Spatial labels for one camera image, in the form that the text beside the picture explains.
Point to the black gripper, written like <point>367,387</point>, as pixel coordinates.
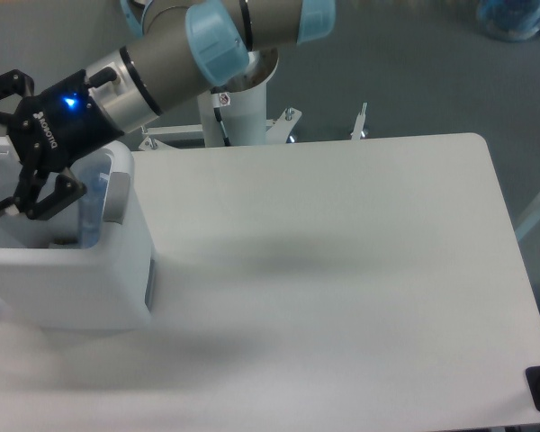
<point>49,131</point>

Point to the clear plastic water bottle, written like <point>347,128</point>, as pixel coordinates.
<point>95,177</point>

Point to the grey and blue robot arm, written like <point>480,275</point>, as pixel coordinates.
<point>186,48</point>

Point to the white trash can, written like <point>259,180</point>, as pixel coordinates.
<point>54,282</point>

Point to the blue plastic bag on floor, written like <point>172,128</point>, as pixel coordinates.
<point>509,21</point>

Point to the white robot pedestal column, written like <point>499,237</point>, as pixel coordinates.
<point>245,94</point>

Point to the white pedestal base frame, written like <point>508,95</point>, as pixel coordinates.
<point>224,132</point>

